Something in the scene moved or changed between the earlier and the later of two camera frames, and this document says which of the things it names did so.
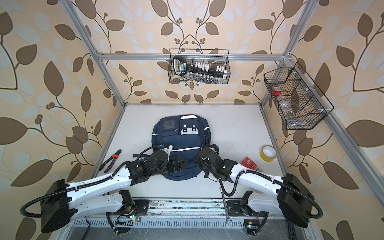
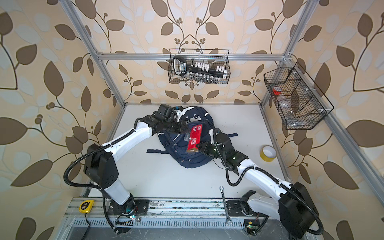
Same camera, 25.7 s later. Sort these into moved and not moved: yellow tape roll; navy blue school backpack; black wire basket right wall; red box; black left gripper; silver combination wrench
Moved: red box; navy blue school backpack; black left gripper
Not moved: silver combination wrench; black wire basket right wall; yellow tape roll
